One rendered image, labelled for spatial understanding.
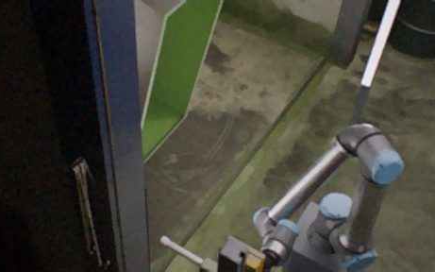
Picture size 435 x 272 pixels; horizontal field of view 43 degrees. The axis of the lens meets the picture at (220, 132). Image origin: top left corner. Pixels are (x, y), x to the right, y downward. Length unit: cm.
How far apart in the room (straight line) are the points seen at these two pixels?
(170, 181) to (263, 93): 112
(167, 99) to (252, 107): 91
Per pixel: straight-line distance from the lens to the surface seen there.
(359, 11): 437
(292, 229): 214
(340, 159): 209
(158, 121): 334
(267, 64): 451
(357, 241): 236
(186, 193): 353
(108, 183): 172
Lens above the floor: 286
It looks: 46 degrees down
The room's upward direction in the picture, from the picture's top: 6 degrees clockwise
